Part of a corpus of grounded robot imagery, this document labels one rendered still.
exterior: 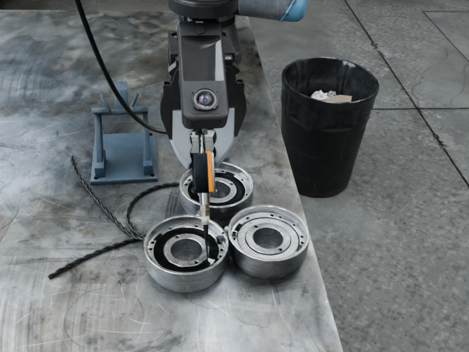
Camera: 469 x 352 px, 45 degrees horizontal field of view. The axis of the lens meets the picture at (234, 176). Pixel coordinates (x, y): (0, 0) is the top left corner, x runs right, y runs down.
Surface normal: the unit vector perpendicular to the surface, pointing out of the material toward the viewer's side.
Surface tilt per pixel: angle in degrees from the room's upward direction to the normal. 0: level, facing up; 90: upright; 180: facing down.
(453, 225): 0
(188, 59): 31
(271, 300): 0
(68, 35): 0
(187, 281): 90
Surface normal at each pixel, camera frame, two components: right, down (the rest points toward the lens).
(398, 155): 0.04, -0.79
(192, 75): 0.11, -0.36
